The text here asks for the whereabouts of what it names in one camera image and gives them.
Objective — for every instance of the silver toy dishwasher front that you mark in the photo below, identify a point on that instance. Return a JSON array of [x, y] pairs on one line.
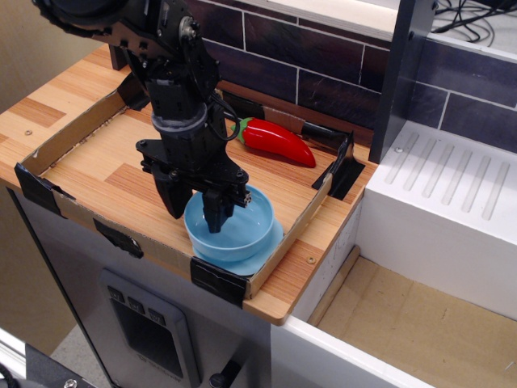
[[147, 326]]

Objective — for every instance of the light blue plastic bowl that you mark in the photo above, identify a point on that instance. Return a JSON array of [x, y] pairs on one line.
[[241, 236]]

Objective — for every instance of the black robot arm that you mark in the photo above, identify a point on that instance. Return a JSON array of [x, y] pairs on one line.
[[164, 49]]

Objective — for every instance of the red toy chili pepper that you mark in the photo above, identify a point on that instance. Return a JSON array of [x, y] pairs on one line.
[[269, 137]]

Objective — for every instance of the grey vertical post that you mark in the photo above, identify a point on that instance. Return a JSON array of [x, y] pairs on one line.
[[414, 22]]

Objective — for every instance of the cardboard tray with black tape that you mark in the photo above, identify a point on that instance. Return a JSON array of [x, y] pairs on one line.
[[90, 172]]

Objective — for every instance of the light blue plastic plate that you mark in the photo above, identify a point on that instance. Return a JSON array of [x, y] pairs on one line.
[[249, 266]]

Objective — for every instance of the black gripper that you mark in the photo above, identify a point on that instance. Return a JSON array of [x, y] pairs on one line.
[[184, 160]]

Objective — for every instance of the white toy sink unit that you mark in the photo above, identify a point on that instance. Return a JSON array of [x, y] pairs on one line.
[[419, 287]]

